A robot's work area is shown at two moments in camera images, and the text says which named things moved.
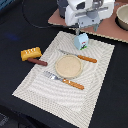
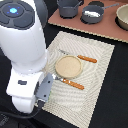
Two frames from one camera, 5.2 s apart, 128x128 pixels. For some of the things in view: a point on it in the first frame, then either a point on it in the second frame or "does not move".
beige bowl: [121, 18] does not move
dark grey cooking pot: [62, 7] does not move
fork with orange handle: [69, 82] does not move
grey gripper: [88, 18] -> [44, 88]
